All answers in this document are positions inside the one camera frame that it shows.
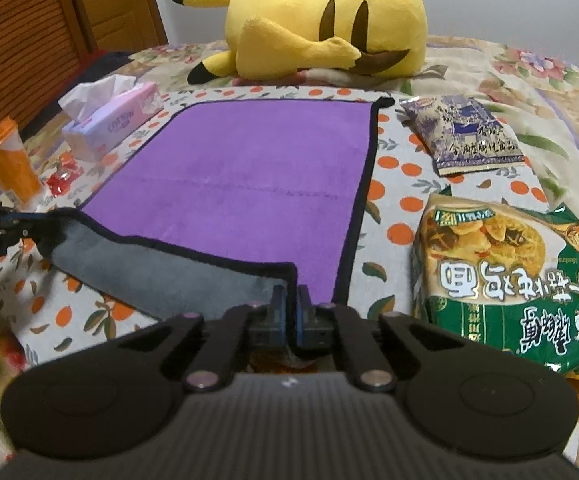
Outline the purple and grey towel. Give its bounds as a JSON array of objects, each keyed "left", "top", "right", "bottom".
[{"left": 38, "top": 98, "right": 391, "bottom": 318}]

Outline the orange plastic cup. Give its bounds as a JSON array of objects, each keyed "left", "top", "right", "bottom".
[{"left": 0, "top": 117, "right": 42, "bottom": 205}]

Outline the red candy wrapper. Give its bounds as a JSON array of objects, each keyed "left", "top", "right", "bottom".
[{"left": 46, "top": 152, "right": 84, "bottom": 197}]

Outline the pink tissue box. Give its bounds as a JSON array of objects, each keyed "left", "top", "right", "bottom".
[{"left": 58, "top": 75, "right": 163, "bottom": 162}]

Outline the wooden louvered wardrobe door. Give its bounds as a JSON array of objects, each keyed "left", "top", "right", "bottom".
[{"left": 0, "top": 0, "right": 90, "bottom": 127}]

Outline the green instant noodle pack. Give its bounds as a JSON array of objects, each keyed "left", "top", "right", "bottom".
[{"left": 412, "top": 194, "right": 579, "bottom": 382}]

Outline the purple snack packet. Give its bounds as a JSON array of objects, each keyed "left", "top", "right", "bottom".
[{"left": 400, "top": 94, "right": 525, "bottom": 177}]

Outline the yellow Pikachu plush toy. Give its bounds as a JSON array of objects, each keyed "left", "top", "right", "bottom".
[{"left": 171, "top": 0, "right": 428, "bottom": 84}]

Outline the floral bed quilt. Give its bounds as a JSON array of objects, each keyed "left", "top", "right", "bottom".
[{"left": 0, "top": 37, "right": 579, "bottom": 465}]

